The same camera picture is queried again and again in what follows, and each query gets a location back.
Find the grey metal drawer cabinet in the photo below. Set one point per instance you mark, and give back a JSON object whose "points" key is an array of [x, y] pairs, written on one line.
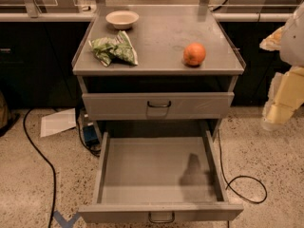
{"points": [[159, 38]]}

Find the orange fruit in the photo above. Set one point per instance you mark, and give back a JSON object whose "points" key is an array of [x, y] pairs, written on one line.
{"points": [[194, 54]]}

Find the blue floor tape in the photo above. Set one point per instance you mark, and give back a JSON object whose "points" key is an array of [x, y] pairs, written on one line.
{"points": [[65, 223]]}

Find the dark counter cabinet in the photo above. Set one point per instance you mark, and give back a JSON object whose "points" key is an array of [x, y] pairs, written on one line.
{"points": [[36, 63], [252, 86]]}

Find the closed grey upper drawer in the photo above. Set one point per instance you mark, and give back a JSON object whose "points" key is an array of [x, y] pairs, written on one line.
{"points": [[157, 106]]}

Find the dark counter cabinet left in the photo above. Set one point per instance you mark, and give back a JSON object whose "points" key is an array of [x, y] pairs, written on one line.
{"points": [[36, 63]]}

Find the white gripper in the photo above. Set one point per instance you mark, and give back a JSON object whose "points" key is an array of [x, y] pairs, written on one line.
{"points": [[294, 43]]}

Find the dark counter cabinet right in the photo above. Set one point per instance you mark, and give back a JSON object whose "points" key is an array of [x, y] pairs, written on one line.
{"points": [[252, 86]]}

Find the open grey middle drawer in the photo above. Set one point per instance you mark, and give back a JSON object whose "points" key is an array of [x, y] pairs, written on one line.
{"points": [[159, 180]]}

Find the green chip bag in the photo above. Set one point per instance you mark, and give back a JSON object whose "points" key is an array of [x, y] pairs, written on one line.
{"points": [[108, 49]]}

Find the white paper sheet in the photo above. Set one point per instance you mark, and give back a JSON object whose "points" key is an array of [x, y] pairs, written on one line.
{"points": [[58, 122]]}

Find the blue power box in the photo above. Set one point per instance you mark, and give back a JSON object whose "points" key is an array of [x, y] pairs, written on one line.
{"points": [[90, 136]]}

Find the white paper bowl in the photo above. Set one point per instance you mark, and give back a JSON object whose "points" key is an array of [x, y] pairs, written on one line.
{"points": [[122, 19]]}

